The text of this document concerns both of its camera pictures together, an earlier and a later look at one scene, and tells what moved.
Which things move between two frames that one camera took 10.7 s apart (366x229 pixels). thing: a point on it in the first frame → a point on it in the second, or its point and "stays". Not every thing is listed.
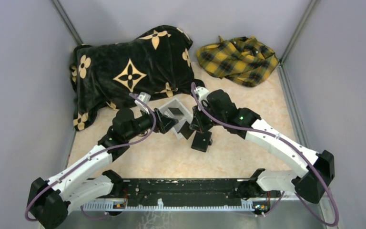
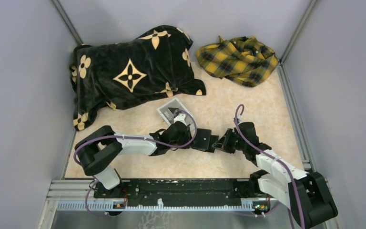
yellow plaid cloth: x=243 y=60 stays
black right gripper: x=197 y=123 → x=223 y=143
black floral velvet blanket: x=159 y=63 stays
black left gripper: x=163 y=123 → x=188 y=136
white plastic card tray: x=176 y=108 stays
